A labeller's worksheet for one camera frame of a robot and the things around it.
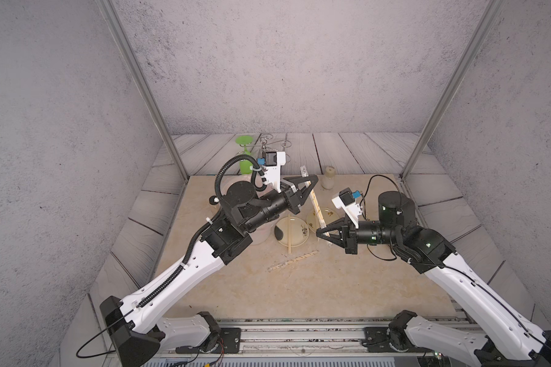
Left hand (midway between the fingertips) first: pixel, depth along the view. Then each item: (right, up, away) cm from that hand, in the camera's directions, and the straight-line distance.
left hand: (322, 183), depth 53 cm
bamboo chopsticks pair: (-6, -19, +45) cm, 50 cm away
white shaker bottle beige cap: (+14, +3, +61) cm, 63 cm away
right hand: (+1, -13, +6) cm, 14 cm away
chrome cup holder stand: (-11, +17, +41) cm, 45 cm away
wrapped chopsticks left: (-5, -28, +38) cm, 48 cm away
